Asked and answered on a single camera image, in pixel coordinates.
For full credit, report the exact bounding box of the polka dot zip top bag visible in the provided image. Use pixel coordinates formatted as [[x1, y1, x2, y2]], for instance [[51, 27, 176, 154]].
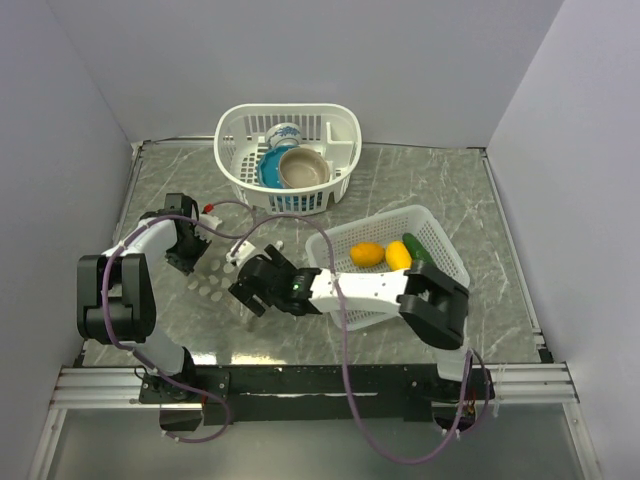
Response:
[[187, 239, 238, 303]]

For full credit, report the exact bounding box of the orange fake fruit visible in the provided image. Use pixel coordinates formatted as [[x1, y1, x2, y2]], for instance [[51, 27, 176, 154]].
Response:
[[349, 242, 385, 268]]

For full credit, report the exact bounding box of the yellow fake lemon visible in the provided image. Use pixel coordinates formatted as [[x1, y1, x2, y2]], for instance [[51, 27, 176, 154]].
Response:
[[385, 241, 412, 271]]

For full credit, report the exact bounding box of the green fake pepper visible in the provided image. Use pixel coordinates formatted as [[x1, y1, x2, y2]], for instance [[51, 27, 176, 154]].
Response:
[[402, 233, 435, 265]]

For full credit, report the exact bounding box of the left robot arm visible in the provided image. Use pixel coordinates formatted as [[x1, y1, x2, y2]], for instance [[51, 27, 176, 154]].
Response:
[[76, 193, 210, 402]]

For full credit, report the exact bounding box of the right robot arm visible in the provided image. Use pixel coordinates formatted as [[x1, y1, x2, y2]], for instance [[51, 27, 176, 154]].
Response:
[[227, 242, 473, 399]]

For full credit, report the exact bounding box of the white perforated tray basket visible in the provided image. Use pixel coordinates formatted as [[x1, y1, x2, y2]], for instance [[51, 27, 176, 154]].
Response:
[[305, 205, 470, 331]]

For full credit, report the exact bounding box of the blue dotted plate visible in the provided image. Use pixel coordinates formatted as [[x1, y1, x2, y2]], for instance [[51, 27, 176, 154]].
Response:
[[256, 147, 286, 189]]

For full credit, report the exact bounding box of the beige ceramic bowl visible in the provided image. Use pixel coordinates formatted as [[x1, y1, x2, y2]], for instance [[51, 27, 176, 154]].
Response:
[[279, 147, 331, 189]]

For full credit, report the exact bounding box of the white round dish basket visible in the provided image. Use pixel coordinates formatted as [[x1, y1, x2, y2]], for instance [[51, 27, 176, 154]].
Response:
[[214, 103, 362, 215]]

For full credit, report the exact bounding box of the blue white patterned bowl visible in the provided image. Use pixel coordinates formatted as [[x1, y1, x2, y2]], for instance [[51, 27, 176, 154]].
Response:
[[265, 122, 302, 149]]

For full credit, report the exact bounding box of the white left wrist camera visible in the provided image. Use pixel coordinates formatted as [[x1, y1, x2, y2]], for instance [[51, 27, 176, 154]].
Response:
[[199, 213, 222, 231]]

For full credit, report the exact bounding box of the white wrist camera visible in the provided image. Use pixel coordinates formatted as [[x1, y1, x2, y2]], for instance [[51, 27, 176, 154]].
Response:
[[225, 240, 258, 268], [199, 213, 222, 231]]

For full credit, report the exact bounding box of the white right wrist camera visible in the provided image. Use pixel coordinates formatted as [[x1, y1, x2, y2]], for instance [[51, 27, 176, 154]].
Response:
[[225, 240, 258, 268]]

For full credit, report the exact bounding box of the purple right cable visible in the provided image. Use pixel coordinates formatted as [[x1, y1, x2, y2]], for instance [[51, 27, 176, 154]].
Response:
[[229, 214, 494, 464]]

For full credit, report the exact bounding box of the purple cable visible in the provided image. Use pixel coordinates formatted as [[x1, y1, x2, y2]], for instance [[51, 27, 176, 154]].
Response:
[[229, 214, 494, 464], [99, 199, 259, 445]]

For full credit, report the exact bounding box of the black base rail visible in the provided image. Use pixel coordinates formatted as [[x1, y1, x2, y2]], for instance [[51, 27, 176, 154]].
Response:
[[134, 364, 496, 433]]

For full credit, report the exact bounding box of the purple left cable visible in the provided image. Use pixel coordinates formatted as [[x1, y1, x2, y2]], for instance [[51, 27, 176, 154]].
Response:
[[99, 199, 259, 445]]

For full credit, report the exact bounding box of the aluminium frame rail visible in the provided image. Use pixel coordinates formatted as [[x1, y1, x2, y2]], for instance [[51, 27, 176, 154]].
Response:
[[488, 363, 579, 404]]

